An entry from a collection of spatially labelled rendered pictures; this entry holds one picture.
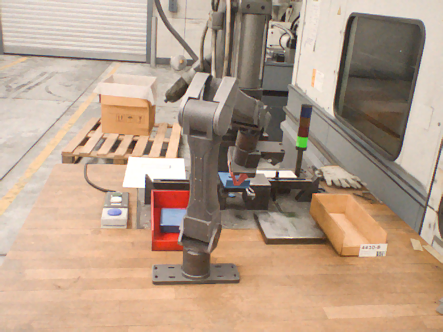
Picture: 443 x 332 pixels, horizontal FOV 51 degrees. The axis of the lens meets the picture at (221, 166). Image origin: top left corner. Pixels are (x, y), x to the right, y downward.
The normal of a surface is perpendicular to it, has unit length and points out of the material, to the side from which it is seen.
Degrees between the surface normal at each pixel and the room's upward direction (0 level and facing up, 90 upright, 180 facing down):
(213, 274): 0
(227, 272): 0
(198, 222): 96
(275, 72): 90
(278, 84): 90
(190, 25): 90
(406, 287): 0
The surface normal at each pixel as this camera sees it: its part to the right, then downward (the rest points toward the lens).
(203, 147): -0.42, 0.38
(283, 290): 0.07, -0.94
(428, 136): -0.99, -0.04
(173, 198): 0.14, 0.35
